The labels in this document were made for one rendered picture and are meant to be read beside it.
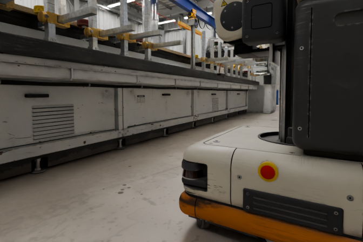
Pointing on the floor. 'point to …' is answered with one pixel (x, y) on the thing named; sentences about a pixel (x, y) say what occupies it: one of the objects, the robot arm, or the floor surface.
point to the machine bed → (95, 107)
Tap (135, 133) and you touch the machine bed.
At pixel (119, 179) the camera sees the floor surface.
